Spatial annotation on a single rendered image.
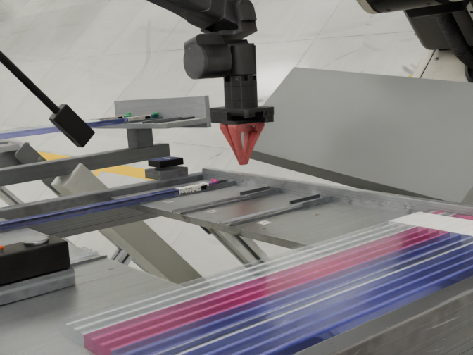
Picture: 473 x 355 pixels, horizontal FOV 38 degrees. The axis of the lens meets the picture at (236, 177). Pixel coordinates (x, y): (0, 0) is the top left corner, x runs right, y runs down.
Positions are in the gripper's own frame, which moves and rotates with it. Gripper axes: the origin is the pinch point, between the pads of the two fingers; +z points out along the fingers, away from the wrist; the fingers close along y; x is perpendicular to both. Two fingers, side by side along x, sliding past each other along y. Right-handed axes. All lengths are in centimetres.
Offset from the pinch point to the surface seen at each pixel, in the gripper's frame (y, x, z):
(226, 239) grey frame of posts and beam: -10.2, 3.4, 16.9
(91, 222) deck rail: -7.8, -25.8, 7.6
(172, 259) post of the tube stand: -32.6, 5.3, 25.9
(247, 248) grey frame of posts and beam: -11.1, 9.3, 20.1
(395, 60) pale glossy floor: -62, 123, -15
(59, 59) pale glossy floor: -349, 130, -22
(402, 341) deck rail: 60, -35, 4
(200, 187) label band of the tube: 0.7, -10.1, 3.2
